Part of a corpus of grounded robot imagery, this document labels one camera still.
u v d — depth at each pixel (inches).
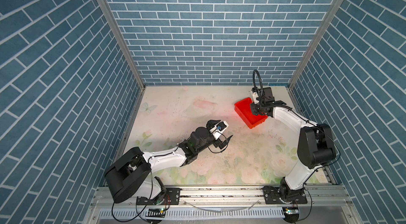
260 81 29.0
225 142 28.2
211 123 29.0
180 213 30.3
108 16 32.6
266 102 29.1
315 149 18.7
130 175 16.7
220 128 26.1
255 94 33.4
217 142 28.1
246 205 28.4
